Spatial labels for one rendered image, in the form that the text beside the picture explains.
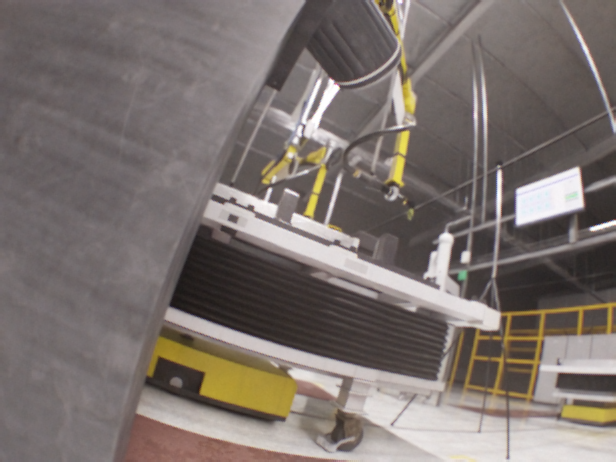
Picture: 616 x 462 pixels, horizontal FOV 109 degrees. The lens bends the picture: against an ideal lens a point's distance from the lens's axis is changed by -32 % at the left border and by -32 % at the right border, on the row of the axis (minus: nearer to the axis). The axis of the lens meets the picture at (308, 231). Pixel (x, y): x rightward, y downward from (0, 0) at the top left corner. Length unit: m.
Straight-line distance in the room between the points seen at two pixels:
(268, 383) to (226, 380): 0.21
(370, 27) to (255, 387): 1.51
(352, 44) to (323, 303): 1.14
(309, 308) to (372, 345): 0.39
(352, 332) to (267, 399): 0.54
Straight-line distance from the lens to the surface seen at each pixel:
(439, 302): 1.49
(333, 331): 1.55
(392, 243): 1.42
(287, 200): 1.27
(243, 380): 1.63
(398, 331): 1.74
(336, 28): 0.70
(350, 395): 1.50
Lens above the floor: 0.48
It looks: 19 degrees up
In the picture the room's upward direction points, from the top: 18 degrees clockwise
